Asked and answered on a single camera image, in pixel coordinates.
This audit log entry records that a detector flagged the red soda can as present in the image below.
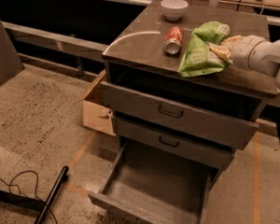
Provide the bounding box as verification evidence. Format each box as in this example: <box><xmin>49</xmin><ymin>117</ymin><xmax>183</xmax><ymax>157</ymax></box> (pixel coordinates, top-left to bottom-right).
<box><xmin>164</xmin><ymin>26</ymin><xmax>184</xmax><ymax>55</ymax></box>

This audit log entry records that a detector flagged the grey drawer cabinet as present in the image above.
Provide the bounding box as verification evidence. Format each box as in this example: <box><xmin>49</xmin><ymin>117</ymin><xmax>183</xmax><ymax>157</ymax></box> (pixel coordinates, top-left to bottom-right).
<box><xmin>101</xmin><ymin>0</ymin><xmax>278</xmax><ymax>172</ymax></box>

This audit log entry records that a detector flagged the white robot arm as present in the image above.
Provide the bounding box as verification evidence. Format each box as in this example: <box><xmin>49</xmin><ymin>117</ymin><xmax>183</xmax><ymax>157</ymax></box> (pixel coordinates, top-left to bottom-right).
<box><xmin>207</xmin><ymin>35</ymin><xmax>280</xmax><ymax>90</ymax></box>

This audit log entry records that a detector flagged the black metal floor stand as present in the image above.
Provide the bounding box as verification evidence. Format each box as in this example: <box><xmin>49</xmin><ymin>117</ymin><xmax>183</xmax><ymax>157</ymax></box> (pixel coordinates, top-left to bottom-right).
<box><xmin>0</xmin><ymin>166</ymin><xmax>69</xmax><ymax>224</ymax></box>

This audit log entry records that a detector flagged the middle grey drawer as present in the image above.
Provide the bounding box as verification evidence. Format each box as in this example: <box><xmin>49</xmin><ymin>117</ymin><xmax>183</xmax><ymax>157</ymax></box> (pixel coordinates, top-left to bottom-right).
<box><xmin>112</xmin><ymin>117</ymin><xmax>234</xmax><ymax>170</ymax></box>

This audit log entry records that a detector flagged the white ceramic bowl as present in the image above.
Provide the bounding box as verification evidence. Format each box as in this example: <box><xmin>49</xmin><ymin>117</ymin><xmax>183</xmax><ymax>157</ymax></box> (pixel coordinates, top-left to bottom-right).
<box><xmin>161</xmin><ymin>0</ymin><xmax>189</xmax><ymax>21</ymax></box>

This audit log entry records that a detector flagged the green rice chip bag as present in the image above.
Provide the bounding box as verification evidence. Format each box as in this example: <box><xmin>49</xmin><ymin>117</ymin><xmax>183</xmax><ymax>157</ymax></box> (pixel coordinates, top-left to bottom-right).
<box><xmin>177</xmin><ymin>21</ymin><xmax>231</xmax><ymax>77</ymax></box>

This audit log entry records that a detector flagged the cardboard box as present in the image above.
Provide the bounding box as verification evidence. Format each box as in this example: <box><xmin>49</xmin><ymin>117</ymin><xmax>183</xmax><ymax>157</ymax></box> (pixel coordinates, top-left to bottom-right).
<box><xmin>77</xmin><ymin>70</ymin><xmax>115</xmax><ymax>136</ymax></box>

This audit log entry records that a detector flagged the top grey drawer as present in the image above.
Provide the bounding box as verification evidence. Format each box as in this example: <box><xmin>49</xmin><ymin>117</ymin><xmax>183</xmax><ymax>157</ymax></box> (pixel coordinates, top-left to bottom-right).
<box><xmin>101</xmin><ymin>81</ymin><xmax>259</xmax><ymax>149</ymax></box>

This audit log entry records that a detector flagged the open bottom grey drawer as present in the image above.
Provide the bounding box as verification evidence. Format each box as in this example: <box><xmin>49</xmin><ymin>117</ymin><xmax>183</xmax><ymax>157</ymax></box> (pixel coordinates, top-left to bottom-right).
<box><xmin>89</xmin><ymin>141</ymin><xmax>211</xmax><ymax>224</ymax></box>

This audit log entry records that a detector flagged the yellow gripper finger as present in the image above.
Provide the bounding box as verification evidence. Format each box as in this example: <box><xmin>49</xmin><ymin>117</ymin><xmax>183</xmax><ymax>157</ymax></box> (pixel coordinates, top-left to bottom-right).
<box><xmin>208</xmin><ymin>43</ymin><xmax>231</xmax><ymax>62</ymax></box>
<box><xmin>221</xmin><ymin>35</ymin><xmax>242</xmax><ymax>45</ymax></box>

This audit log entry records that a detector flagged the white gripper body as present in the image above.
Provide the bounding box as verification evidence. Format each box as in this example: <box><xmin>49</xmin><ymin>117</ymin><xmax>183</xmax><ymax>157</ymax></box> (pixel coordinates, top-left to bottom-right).
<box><xmin>231</xmin><ymin>35</ymin><xmax>266</xmax><ymax>71</ymax></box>

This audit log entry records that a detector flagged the black floor cable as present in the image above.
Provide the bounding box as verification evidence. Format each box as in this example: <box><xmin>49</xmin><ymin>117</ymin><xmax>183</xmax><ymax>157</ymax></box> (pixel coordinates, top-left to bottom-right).
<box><xmin>0</xmin><ymin>170</ymin><xmax>59</xmax><ymax>224</ymax></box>

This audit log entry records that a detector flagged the grey metal rail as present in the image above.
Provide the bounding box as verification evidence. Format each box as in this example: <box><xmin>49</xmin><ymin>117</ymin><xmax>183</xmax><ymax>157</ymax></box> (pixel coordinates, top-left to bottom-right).
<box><xmin>3</xmin><ymin>21</ymin><xmax>107</xmax><ymax>62</ymax></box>

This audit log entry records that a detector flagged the grey angled panel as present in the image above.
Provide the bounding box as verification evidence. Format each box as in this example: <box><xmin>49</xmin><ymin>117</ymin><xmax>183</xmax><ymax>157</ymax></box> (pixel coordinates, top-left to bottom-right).
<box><xmin>0</xmin><ymin>20</ymin><xmax>24</xmax><ymax>86</ymax></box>

